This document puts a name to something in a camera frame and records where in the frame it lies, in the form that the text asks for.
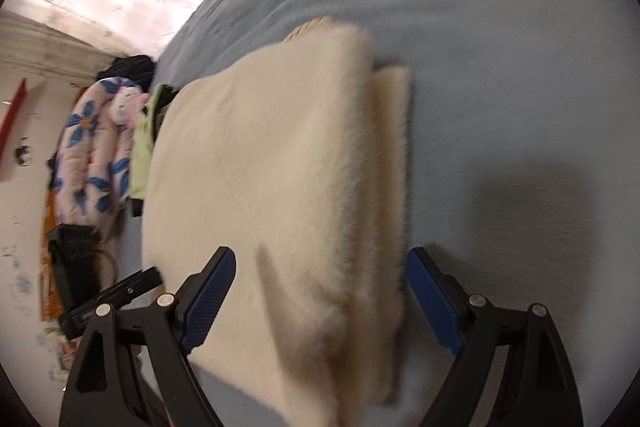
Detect white fuzzy sweater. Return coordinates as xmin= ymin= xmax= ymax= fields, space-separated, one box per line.
xmin=141 ymin=16 xmax=413 ymax=427

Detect floral quilt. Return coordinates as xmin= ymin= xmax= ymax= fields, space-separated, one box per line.
xmin=50 ymin=77 xmax=151 ymax=238

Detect green and black garment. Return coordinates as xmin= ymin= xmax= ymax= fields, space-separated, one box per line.
xmin=127 ymin=83 xmax=179 ymax=218

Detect black box-shaped object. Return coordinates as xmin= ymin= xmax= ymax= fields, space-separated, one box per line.
xmin=46 ymin=223 xmax=102 ymax=308

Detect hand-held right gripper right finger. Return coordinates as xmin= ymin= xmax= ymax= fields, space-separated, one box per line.
xmin=406 ymin=247 xmax=585 ymax=427

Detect white and pink plush toy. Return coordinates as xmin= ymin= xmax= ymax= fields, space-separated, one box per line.
xmin=107 ymin=86 xmax=150 ymax=128

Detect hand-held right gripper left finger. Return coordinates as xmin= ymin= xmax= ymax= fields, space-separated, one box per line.
xmin=59 ymin=246 xmax=237 ymax=427

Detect blue bed sheet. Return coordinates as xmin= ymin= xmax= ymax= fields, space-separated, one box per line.
xmin=115 ymin=0 xmax=640 ymax=427

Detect dark clothes pile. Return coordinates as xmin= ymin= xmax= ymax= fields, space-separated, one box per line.
xmin=97 ymin=55 xmax=158 ymax=90

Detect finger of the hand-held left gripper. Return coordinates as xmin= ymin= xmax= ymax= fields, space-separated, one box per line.
xmin=116 ymin=268 xmax=164 ymax=305

